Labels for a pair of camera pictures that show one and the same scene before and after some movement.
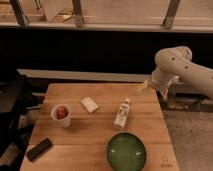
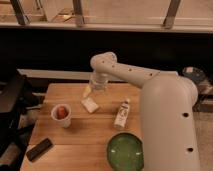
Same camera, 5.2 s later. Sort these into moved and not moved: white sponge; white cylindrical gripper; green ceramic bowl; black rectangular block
Moved: white cylindrical gripper
Not moved: black rectangular block; white sponge; green ceramic bowl
